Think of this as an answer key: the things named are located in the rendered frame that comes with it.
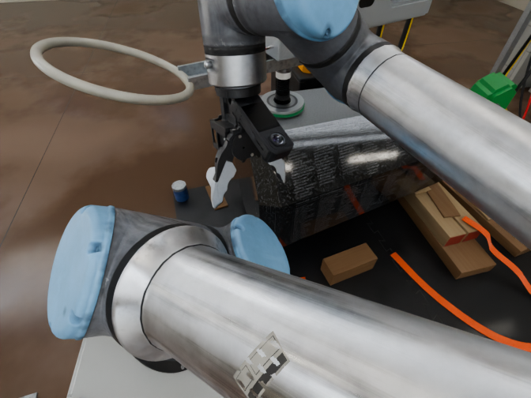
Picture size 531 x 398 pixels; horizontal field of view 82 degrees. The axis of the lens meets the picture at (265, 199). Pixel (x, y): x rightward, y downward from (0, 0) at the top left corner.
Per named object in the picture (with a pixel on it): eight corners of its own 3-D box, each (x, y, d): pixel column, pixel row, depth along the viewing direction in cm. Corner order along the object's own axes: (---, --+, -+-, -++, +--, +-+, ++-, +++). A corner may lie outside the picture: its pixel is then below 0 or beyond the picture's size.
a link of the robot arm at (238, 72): (277, 50, 44) (216, 58, 39) (278, 85, 46) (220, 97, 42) (246, 45, 50) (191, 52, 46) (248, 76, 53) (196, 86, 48)
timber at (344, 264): (329, 286, 177) (333, 275, 168) (319, 268, 185) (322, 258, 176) (372, 268, 185) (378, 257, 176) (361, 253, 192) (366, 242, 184)
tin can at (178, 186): (186, 203, 221) (182, 190, 212) (173, 200, 223) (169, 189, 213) (190, 193, 228) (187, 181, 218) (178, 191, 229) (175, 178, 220)
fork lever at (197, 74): (313, 46, 148) (314, 35, 144) (339, 60, 136) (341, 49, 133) (176, 74, 123) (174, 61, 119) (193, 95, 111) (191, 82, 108)
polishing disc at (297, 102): (309, 111, 142) (310, 109, 142) (265, 117, 139) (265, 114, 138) (296, 89, 157) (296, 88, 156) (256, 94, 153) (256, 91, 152)
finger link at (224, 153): (226, 183, 54) (248, 139, 52) (231, 187, 52) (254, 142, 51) (204, 175, 50) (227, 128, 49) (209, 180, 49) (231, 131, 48)
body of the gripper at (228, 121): (248, 140, 59) (243, 75, 53) (273, 155, 53) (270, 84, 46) (212, 151, 56) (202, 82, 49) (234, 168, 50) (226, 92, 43)
